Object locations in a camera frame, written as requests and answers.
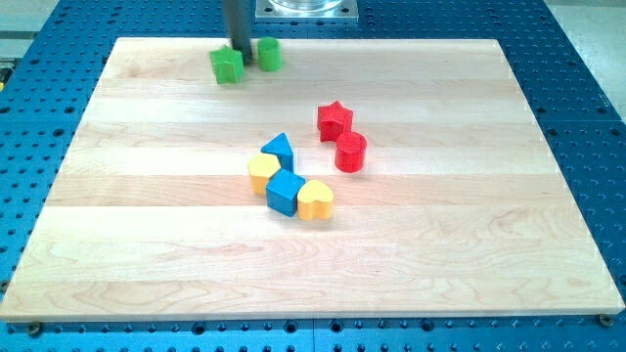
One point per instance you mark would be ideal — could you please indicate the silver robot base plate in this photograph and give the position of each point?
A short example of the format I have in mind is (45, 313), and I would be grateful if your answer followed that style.
(275, 10)

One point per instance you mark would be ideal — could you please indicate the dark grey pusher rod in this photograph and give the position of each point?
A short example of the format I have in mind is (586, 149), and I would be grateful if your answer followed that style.
(237, 17)

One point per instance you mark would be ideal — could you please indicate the blue cube block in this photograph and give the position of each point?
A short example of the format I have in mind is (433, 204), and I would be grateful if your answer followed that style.
(282, 190)

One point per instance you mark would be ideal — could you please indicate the yellow hexagon block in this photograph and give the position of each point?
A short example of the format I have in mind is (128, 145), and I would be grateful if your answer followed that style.
(261, 168)

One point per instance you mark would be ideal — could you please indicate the green cylinder block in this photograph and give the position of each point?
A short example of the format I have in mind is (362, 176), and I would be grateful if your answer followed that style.
(269, 54)

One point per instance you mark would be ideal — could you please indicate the wooden board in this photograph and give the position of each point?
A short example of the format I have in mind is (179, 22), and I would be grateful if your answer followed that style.
(460, 208)

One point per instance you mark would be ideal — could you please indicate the green star block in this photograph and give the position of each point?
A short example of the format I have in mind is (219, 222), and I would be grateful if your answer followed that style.
(227, 65)

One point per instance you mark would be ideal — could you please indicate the yellow heart block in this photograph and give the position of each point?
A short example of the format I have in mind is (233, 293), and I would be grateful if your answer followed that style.
(315, 200)

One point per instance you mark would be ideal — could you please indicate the blue triangle block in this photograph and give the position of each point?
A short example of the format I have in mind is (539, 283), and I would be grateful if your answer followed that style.
(280, 146)

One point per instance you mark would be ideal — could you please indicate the board stop screw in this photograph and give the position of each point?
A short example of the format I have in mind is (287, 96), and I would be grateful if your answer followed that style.
(34, 329)
(605, 321)

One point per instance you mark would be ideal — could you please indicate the red cylinder block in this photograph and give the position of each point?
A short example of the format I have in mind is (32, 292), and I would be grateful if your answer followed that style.
(350, 149)

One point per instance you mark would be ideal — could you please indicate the right board stop screw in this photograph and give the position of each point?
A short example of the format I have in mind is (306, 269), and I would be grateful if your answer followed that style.
(605, 321)

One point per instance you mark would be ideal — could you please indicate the left board stop screw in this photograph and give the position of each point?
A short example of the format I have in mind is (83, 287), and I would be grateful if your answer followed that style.
(34, 329)

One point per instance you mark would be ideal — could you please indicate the red star block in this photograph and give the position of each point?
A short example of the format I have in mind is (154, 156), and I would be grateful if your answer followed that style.
(333, 120)

